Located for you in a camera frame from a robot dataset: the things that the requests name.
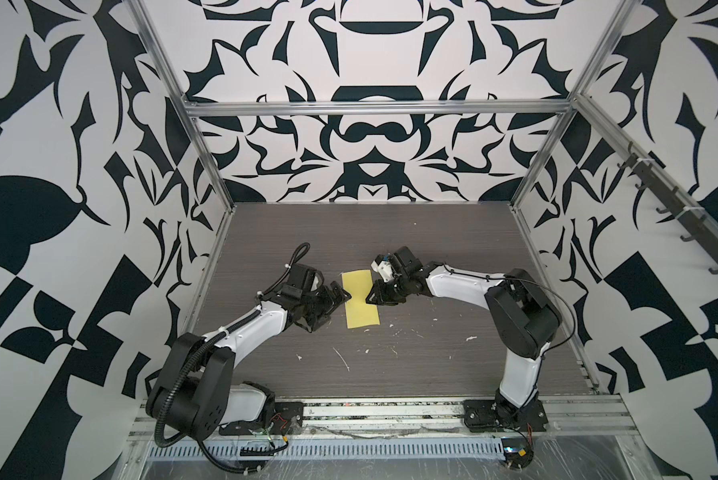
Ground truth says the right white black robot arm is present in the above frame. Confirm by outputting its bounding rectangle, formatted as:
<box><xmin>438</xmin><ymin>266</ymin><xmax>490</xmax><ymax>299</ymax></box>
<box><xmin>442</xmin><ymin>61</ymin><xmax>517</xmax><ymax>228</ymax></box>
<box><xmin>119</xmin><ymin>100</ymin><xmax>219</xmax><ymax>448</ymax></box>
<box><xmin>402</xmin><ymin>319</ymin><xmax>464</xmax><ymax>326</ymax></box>
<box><xmin>366</xmin><ymin>246</ymin><xmax>562</xmax><ymax>414</ymax></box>

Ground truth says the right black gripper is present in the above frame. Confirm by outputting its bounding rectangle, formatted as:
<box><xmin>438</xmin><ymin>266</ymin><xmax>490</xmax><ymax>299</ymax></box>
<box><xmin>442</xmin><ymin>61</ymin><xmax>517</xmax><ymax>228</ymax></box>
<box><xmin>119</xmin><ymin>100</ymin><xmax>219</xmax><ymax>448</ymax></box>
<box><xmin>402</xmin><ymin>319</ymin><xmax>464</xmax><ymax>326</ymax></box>
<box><xmin>363</xmin><ymin>275</ymin><xmax>413</xmax><ymax>305</ymax></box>

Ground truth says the aluminium front rail frame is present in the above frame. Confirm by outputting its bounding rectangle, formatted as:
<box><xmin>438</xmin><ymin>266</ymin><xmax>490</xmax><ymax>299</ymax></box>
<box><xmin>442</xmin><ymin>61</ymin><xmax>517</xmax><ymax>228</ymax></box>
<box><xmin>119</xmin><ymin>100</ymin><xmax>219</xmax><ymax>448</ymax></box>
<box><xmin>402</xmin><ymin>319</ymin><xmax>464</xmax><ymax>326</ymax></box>
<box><xmin>124</xmin><ymin>393</ymin><xmax>639</xmax><ymax>443</ymax></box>

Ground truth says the left black corrugated cable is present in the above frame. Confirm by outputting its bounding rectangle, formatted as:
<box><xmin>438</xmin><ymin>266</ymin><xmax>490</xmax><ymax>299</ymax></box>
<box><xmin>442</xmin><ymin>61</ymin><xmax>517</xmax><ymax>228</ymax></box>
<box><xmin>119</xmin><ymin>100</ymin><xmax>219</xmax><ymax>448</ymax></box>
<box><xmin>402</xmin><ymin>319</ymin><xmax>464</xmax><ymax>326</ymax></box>
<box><xmin>152</xmin><ymin>329</ymin><xmax>291</xmax><ymax>475</ymax></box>

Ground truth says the black wall hook rail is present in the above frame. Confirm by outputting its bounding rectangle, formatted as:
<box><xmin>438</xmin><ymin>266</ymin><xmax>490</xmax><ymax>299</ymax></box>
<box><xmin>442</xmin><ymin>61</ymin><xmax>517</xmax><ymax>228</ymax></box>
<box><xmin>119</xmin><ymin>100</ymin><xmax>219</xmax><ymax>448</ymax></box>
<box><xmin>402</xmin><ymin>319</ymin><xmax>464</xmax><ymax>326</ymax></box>
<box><xmin>615</xmin><ymin>142</ymin><xmax>718</xmax><ymax>275</ymax></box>

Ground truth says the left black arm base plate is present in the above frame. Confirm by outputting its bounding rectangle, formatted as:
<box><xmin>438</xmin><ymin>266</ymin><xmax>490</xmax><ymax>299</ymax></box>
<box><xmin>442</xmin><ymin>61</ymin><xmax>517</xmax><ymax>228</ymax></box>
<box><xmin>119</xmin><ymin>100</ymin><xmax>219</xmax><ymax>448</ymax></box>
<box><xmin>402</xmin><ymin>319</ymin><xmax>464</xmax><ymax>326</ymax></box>
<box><xmin>219</xmin><ymin>401</ymin><xmax>305</xmax><ymax>436</ymax></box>

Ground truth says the yellow square paper sheet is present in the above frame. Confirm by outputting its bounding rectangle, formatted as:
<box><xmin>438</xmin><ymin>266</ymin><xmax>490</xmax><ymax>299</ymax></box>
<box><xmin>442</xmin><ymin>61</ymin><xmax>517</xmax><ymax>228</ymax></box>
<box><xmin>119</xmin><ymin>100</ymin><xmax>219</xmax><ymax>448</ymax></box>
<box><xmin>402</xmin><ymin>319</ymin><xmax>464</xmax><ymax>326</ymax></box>
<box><xmin>341</xmin><ymin>270</ymin><xmax>380</xmax><ymax>329</ymax></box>

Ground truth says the small green-lit electronics box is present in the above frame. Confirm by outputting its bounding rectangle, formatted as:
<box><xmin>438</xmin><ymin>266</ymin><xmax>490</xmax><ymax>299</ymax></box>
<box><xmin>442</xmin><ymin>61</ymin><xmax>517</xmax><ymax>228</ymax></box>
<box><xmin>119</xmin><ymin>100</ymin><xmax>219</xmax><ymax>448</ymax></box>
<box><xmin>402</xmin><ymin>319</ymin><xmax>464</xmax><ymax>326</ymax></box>
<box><xmin>501</xmin><ymin>437</ymin><xmax>534</xmax><ymax>471</ymax></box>

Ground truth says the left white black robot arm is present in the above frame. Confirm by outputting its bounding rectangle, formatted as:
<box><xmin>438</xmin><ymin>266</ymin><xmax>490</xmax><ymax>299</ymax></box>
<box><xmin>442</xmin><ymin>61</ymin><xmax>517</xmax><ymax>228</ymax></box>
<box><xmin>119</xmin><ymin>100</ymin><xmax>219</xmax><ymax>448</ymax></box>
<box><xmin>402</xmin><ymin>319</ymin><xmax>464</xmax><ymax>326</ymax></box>
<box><xmin>146</xmin><ymin>264</ymin><xmax>351</xmax><ymax>448</ymax></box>

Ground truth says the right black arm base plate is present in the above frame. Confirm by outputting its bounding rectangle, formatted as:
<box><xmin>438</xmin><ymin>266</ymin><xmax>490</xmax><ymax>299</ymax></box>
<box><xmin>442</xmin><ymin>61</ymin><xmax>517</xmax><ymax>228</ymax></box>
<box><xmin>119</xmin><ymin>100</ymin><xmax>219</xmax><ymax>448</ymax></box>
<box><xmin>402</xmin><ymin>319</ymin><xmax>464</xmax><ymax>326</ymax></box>
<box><xmin>462</xmin><ymin>397</ymin><xmax>548</xmax><ymax>433</ymax></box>

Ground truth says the white slotted cable duct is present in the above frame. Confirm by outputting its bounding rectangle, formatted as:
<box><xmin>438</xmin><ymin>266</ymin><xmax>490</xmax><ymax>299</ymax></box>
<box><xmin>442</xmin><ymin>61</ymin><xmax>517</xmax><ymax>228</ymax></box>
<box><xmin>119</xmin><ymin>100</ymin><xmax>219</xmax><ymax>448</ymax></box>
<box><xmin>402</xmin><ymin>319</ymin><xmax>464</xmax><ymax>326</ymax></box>
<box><xmin>147</xmin><ymin>438</ymin><xmax>505</xmax><ymax>461</ymax></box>

